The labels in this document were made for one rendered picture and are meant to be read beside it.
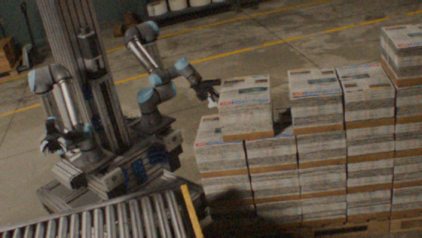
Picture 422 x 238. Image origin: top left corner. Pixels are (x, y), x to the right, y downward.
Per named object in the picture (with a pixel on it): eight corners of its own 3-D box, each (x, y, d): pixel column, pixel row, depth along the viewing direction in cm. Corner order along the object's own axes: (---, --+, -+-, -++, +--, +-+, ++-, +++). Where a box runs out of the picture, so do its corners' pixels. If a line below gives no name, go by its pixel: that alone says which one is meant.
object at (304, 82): (287, 71, 267) (287, 69, 266) (333, 67, 261) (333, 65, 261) (290, 98, 235) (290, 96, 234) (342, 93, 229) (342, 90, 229)
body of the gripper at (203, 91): (204, 97, 263) (191, 82, 259) (215, 89, 260) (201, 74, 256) (202, 103, 256) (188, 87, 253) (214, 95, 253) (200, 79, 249)
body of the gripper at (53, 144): (63, 152, 204) (62, 141, 215) (59, 136, 201) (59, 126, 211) (48, 155, 202) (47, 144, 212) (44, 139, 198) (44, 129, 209)
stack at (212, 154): (222, 212, 325) (200, 114, 287) (378, 196, 304) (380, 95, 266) (217, 248, 291) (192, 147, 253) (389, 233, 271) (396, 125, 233)
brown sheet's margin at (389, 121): (337, 99, 271) (336, 93, 269) (380, 95, 266) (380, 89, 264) (345, 129, 238) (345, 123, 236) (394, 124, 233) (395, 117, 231)
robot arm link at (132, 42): (115, 28, 267) (154, 79, 246) (131, 22, 272) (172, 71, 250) (116, 41, 276) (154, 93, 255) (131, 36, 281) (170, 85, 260)
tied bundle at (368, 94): (336, 100, 272) (334, 66, 261) (380, 96, 266) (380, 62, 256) (344, 130, 238) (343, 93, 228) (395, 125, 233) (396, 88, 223)
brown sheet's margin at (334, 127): (290, 104, 276) (289, 98, 274) (334, 99, 271) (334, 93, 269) (293, 135, 243) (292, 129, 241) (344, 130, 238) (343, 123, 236)
